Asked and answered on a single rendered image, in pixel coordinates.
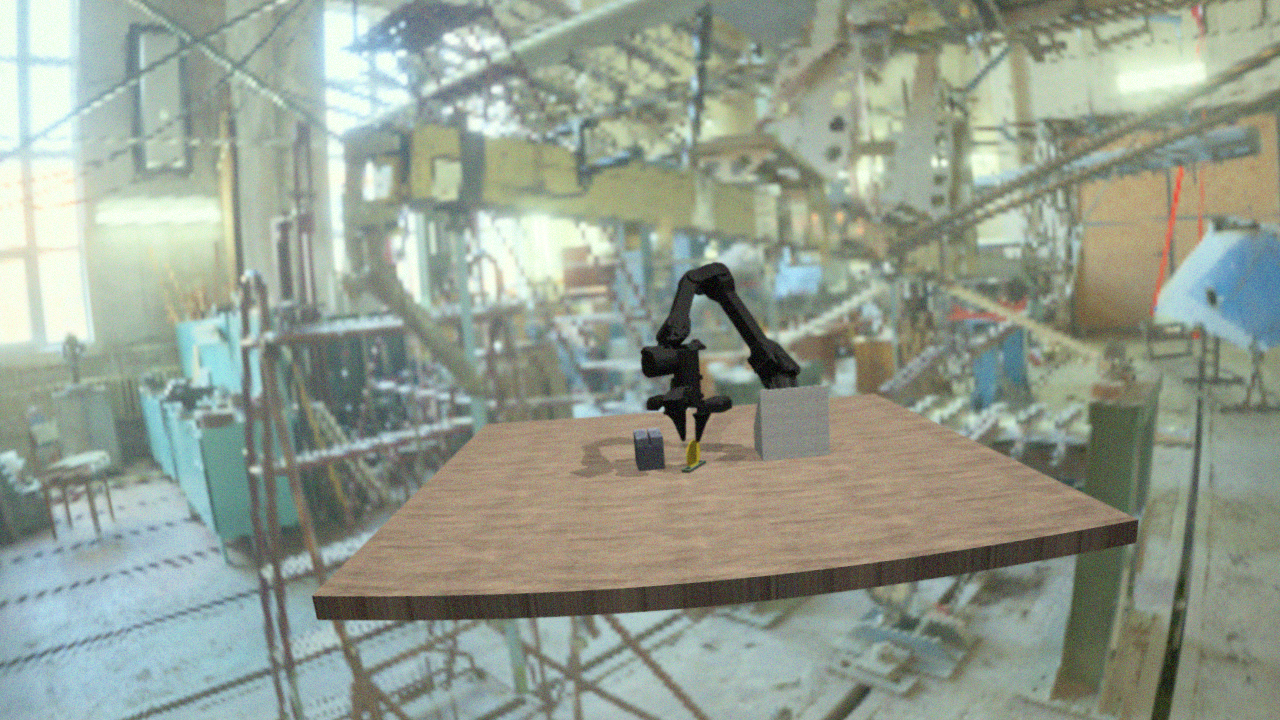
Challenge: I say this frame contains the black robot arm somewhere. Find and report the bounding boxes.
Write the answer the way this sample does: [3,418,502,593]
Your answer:
[640,263,800,413]

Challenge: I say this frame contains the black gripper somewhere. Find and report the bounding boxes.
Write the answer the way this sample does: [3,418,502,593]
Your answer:
[646,372,732,442]

